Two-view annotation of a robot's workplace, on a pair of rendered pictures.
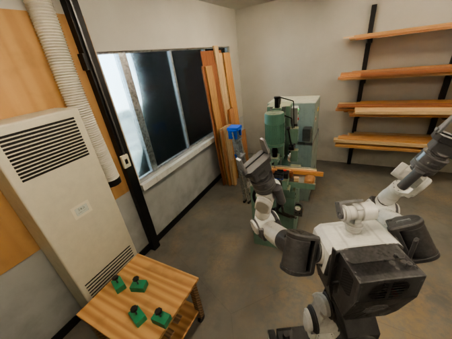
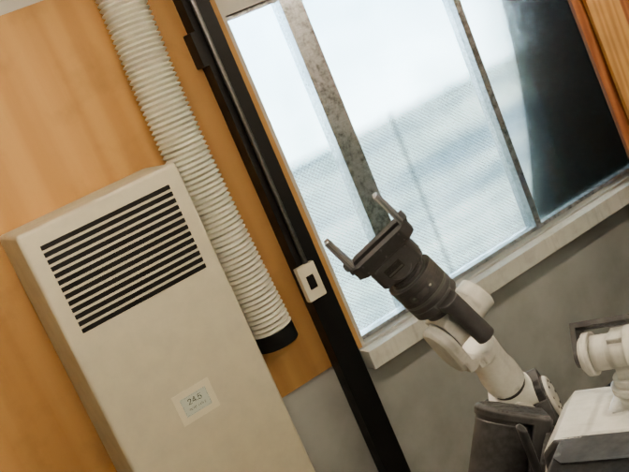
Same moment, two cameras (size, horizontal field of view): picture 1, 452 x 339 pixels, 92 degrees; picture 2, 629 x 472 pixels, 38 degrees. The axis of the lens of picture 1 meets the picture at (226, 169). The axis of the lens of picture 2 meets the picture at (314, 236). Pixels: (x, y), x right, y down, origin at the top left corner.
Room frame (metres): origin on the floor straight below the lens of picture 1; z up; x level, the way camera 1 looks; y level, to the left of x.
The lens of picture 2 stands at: (-0.56, -0.83, 2.03)
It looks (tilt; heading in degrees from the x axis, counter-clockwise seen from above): 12 degrees down; 34
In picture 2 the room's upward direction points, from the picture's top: 23 degrees counter-clockwise
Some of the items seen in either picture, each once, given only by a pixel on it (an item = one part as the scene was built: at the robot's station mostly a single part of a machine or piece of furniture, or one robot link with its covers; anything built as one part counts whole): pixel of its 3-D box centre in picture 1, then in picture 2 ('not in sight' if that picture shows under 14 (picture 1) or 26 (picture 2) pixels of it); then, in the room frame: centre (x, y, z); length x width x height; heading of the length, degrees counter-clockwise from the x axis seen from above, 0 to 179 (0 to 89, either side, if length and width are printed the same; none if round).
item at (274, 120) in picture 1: (274, 129); not in sight; (1.95, -0.49, 1.35); 0.18 x 0.18 x 0.31
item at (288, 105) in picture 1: (280, 138); not in sight; (2.21, -0.62, 1.16); 0.22 x 0.22 x 0.72; 64
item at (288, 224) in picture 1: (276, 207); not in sight; (2.06, -0.54, 0.36); 0.58 x 0.45 x 0.71; 154
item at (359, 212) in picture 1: (357, 214); (628, 355); (0.61, -0.45, 1.44); 0.10 x 0.07 x 0.09; 89
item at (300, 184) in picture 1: (282, 180); not in sight; (1.81, -0.53, 0.87); 0.61 x 0.30 x 0.06; 64
